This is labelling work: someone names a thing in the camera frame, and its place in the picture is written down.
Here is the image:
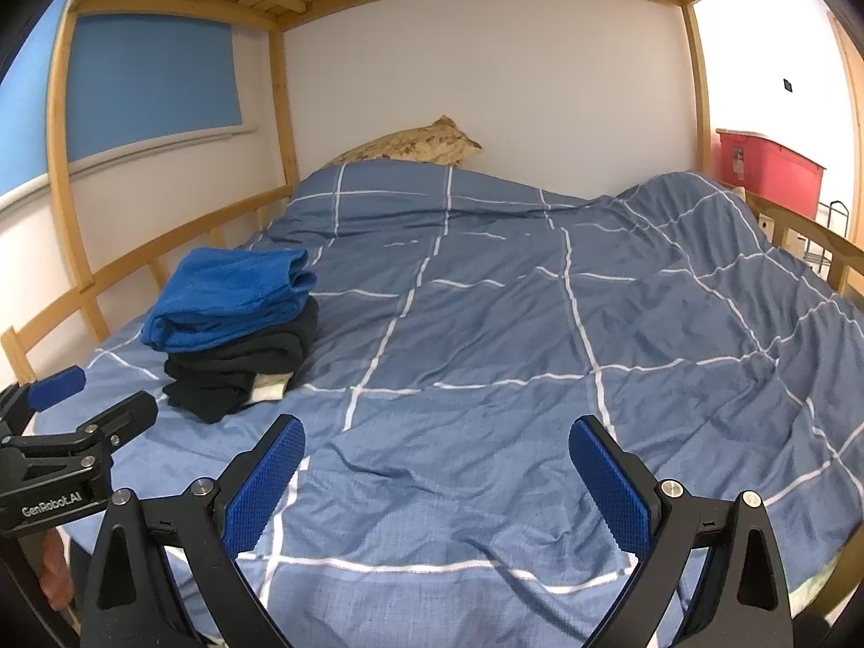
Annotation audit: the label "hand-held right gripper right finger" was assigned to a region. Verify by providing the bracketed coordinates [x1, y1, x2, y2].
[569, 416, 796, 648]

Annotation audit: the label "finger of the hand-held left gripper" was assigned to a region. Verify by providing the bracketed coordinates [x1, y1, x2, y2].
[76, 391, 159, 468]
[0, 364, 89, 441]

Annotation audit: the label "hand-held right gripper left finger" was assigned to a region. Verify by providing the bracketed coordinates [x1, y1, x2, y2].
[81, 413, 321, 648]

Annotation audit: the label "blue fleece pants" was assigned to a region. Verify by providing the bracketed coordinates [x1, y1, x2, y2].
[140, 247, 318, 354]

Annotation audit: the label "person's left hand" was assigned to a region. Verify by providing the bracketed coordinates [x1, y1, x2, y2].
[36, 532, 77, 613]

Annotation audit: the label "black folded fleece garments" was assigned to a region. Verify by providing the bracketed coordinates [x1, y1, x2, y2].
[162, 297, 322, 425]

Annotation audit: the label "blue checked duvet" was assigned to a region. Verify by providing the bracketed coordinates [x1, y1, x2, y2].
[64, 162, 864, 648]

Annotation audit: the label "blue window blind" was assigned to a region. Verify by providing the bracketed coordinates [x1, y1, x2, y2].
[0, 10, 245, 198]

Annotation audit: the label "red storage box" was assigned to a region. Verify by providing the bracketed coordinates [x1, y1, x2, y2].
[715, 127, 828, 221]

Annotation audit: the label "beige patterned pillow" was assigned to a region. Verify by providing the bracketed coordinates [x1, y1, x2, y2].
[324, 114, 483, 168]

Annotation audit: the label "black wire rack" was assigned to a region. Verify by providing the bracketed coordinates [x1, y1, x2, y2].
[802, 199, 854, 279]

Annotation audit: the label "wooden bunk bed frame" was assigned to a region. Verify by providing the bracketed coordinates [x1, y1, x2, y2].
[0, 0, 864, 648]

